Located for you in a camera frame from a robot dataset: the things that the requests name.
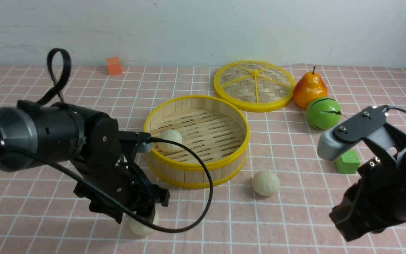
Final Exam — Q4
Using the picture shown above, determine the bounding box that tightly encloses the orange cube block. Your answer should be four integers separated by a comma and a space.
106, 57, 123, 75

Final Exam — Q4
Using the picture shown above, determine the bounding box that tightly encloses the white bun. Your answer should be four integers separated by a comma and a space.
127, 216, 155, 237
158, 129, 183, 154
251, 170, 281, 197

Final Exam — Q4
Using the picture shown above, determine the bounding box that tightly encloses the green toy watermelon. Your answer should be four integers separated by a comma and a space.
305, 97, 344, 131

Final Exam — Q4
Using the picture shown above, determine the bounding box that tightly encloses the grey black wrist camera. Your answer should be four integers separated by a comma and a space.
317, 106, 393, 161

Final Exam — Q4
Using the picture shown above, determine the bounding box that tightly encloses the green cube block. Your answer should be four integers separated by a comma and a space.
334, 150, 361, 174

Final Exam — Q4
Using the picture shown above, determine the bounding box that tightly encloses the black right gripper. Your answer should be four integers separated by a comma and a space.
329, 123, 406, 242

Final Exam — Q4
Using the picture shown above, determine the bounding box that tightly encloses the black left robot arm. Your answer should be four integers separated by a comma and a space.
0, 102, 170, 220

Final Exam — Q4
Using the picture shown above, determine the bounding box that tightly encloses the bamboo steamer tray yellow rim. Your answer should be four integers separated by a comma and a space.
143, 95, 250, 189

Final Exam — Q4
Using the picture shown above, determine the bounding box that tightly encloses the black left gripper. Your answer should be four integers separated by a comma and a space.
71, 131, 170, 221

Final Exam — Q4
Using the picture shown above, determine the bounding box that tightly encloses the woven bamboo steamer lid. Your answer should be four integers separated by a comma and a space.
213, 61, 295, 113

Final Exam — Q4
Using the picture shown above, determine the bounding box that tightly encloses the orange yellow toy pear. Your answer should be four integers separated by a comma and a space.
292, 66, 328, 110

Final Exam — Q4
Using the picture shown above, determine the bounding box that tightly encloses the pink checkered tablecloth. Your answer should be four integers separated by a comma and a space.
0, 65, 406, 254

